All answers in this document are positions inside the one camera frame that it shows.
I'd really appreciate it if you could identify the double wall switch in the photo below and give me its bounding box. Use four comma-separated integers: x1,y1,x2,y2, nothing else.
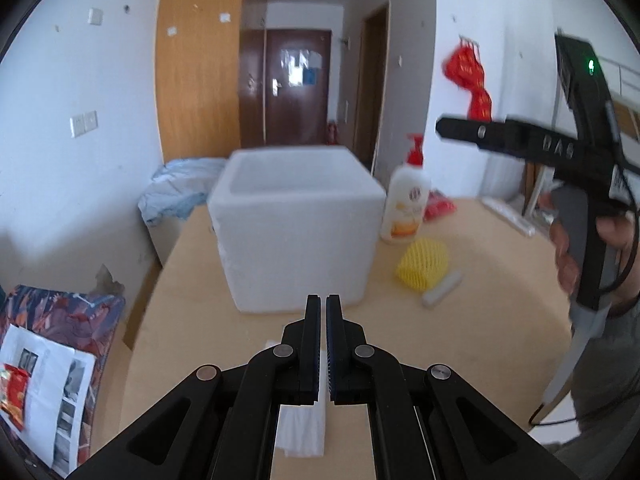
70,111,99,138

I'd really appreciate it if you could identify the dark brown door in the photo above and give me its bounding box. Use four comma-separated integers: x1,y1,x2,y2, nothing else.
265,29,332,147

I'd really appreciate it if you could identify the red hanging bag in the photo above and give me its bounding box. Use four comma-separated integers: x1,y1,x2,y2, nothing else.
467,87,494,122
442,42,487,90

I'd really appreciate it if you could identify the light blue plastic bag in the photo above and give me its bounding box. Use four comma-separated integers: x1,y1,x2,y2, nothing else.
138,157,228,226

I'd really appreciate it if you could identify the white tube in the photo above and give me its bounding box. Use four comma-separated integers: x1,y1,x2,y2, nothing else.
421,270,464,307

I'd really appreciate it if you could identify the black cable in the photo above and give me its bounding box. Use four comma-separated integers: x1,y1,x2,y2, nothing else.
526,402,581,428

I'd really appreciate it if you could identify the leaning wooden board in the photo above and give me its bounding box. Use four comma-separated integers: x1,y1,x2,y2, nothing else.
523,160,545,216

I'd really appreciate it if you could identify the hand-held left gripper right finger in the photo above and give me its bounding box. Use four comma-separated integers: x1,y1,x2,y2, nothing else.
326,294,581,480

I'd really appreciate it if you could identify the white lotion pump bottle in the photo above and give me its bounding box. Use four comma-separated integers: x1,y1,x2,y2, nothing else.
380,133,432,245

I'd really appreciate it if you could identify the white remote control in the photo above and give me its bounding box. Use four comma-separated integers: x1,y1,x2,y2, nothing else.
481,196,536,237

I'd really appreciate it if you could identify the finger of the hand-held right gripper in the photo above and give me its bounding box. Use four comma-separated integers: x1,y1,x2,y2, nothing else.
436,116,507,154

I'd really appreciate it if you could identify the printed paper sheet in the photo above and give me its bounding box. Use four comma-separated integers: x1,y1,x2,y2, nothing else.
0,324,98,478

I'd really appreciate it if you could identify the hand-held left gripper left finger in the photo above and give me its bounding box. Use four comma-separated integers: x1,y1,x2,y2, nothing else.
65,294,323,480

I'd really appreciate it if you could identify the red wet wipes packet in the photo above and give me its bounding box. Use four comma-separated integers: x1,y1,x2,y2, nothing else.
424,189,457,223

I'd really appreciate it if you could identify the white foam box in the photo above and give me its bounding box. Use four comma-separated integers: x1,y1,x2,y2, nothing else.
207,146,388,315

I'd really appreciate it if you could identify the wooden door frame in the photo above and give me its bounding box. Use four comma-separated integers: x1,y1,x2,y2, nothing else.
352,0,392,171

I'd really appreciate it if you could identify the red snack packet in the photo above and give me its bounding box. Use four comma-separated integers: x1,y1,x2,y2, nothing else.
0,364,32,431

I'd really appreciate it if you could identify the person's right hand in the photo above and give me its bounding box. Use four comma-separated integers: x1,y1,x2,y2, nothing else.
550,215,640,317

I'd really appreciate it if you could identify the person's right forearm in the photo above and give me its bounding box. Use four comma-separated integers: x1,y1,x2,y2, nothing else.
567,305,640,443

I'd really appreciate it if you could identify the wooden wardrobe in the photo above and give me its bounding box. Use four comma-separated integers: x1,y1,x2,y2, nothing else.
155,0,268,166

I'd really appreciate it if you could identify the patterned blanket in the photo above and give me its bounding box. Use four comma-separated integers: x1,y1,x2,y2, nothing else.
0,285,126,476

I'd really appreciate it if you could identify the yellow foam net sleeve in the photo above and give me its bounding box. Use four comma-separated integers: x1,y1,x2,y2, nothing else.
396,239,449,292

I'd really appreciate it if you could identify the white cloth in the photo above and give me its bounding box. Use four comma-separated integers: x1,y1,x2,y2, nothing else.
274,402,327,459

